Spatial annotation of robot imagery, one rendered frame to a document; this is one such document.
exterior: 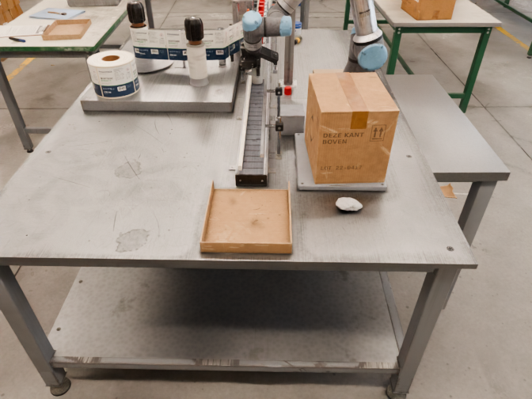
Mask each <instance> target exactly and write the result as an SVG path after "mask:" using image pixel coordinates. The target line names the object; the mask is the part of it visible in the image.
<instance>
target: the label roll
mask: <svg viewBox="0 0 532 399"><path fill-rule="evenodd" d="M87 63H88V67H89V72H90V75H91V78H92V82H93V88H94V91H95V94H96V95H98V96H99V97H102V98H107V99H116V98H123V97H128V96H130V95H133V94H135V93H137V92H138V91H139V89H140V85H139V78H138V73H137V69H136V65H135V57H134V55H133V54H132V53H130V52H129V51H103V52H100V53H97V54H94V55H91V56H90V57H89V58H88V59H87Z"/></svg>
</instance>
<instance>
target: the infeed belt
mask: <svg viewBox="0 0 532 399"><path fill-rule="evenodd" d="M263 97H264V80H263V84H262V85H254V84H251V91H250V98H249V112H248V119H247V127H246V134H245V148H244V155H243V162H242V170H239V175H255V176H263V175H264V157H263V158H261V157H260V141H261V126H262V112H263Z"/></svg>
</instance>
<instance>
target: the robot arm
mask: <svg viewBox="0 0 532 399"><path fill-rule="evenodd" d="M301 1H302V0H278V1H277V2H276V4H275V5H273V6H271V7H270V8H269V9H268V12H267V16H266V17H262V16H261V15H260V14H259V13H258V12H256V11H254V10H250V11H248V12H246V13H245V14H244V16H243V18H242V28H243V36H244V42H241V64H242V69H246V70H251V71H249V72H247V75H251V76H256V77H257V78H259V77H260V60H261V58H262V59H266V60H268V61H269V62H272V63H277V62H278V61H279V53H278V52H276V51H273V50H271V49H269V48H267V47H264V46H262V37H277V36H281V37H284V36H290V35H291V32H292V21H291V17H289V16H290V15H291V14H292V12H293V11H294V10H295V9H296V7H297V6H298V5H299V4H300V3H301ZM350 5H351V12H352V17H353V21H354V26H355V27H353V28H352V30H351V41H350V48H349V54H348V62H347V64H346V66H345V68H344V71H343V72H349V73H372V72H375V70H377V69H379V68H380V67H382V66H383V64H384V63H385V62H386V60H387V50H386V47H385V46H384V42H383V36H382V30H380V29H379V28H378V27H377V21H376V16H375V11H374V1H373V0H350ZM375 73H376V72H375Z"/></svg>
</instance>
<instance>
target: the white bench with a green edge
mask: <svg viewBox="0 0 532 399"><path fill-rule="evenodd" d="M131 1H140V0H122V1H121V2H120V4H119V5H118V6H81V7H69V6H68V4H67V0H43V1H42V2H40V3H38V4H37V5H35V6H33V7H32V8H31V9H29V10H28V11H26V12H24V13H23V14H22V15H20V16H19V17H17V18H15V19H14V20H13V21H11V22H9V23H8V24H6V25H8V26H19V25H51V24H52V23H53V22H54V21H55V20H46V19H35V18H29V16H30V15H32V14H34V13H37V12H39V11H41V10H45V9H47V8H57V9H68V10H85V13H83V14H81V15H79V16H76V17H74V18H72V19H91V22H92V24H91V25H90V27H89V29H88V30H87V31H86V33H85V35H84V36H83V37H82V38H81V39H80V40H43V38H42V36H18V37H15V38H18V39H23V40H25V41H26V42H25V43H23V42H20V41H16V40H10V39H9V37H4V38H0V90H1V92H2V95H3V98H4V100H5V103H6V106H7V108H8V110H9V114H10V115H11V118H12V120H13V123H14V125H15V128H16V129H17V133H18V135H19V137H20V140H21V143H22V145H23V147H24V150H27V153H32V152H33V151H34V150H33V149H32V148H33V144H32V140H31V139H30V136H29V134H48V133H49V132H50V130H51V129H52V128H53V127H26V126H25V122H24V120H23V118H22V115H21V112H20V109H19V108H18V105H17V102H16V99H15V97H14V95H13V91H12V89H11V87H10V84H9V81H8V78H7V77H6V73H5V71H4V68H3V66H2V63H1V58H85V60H86V64H87V67H88V63H87V59H88V58H89V57H90V56H91V55H94V54H97V53H100V51H99V48H120V46H121V45H122V44H103V43H104V42H105V41H106V40H107V39H108V38H109V37H110V36H111V35H112V33H113V32H114V31H115V30H116V28H117V27H118V26H119V25H120V23H121V22H122V21H123V20H124V18H125V17H126V16H127V3H128V2H131ZM145 4H146V14H147V19H148V24H149V29H155V26H154V16H153V10H152V5H151V0H145ZM72 19H71V20H72ZM88 70H89V67H88ZM89 76H90V79H91V81H92V78H91V75H90V73H89Z"/></svg>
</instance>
